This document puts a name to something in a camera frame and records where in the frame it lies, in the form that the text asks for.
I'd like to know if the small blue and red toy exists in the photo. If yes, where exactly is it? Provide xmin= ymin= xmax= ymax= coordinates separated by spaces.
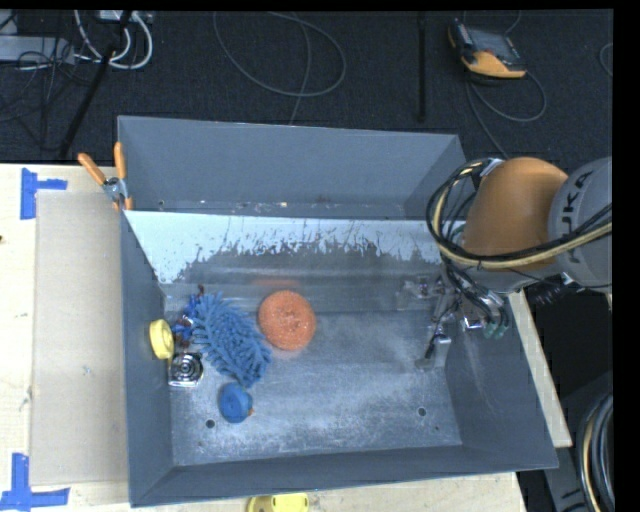
xmin=172 ymin=284 xmax=202 ymax=349

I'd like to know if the shiny square metal piece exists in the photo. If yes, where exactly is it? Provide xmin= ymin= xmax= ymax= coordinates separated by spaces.
xmin=167 ymin=351 xmax=205 ymax=389

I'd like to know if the yellow round disc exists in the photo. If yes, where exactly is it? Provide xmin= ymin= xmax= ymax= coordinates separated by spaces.
xmin=148 ymin=318 xmax=175 ymax=361

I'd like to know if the grey metal bin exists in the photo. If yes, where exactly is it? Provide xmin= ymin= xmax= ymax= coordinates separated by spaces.
xmin=115 ymin=115 xmax=560 ymax=509

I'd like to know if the blue round toy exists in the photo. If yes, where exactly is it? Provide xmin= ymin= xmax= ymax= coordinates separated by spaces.
xmin=218 ymin=382 xmax=255 ymax=425

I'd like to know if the blue shaggy duster mitt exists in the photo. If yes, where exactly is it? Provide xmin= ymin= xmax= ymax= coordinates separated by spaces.
xmin=189 ymin=292 xmax=274 ymax=389

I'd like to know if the pale flat board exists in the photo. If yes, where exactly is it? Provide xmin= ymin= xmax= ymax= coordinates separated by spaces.
xmin=28 ymin=190 xmax=132 ymax=487

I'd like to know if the orange round scrubber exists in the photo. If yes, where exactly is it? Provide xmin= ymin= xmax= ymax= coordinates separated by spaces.
xmin=257 ymin=290 xmax=318 ymax=351

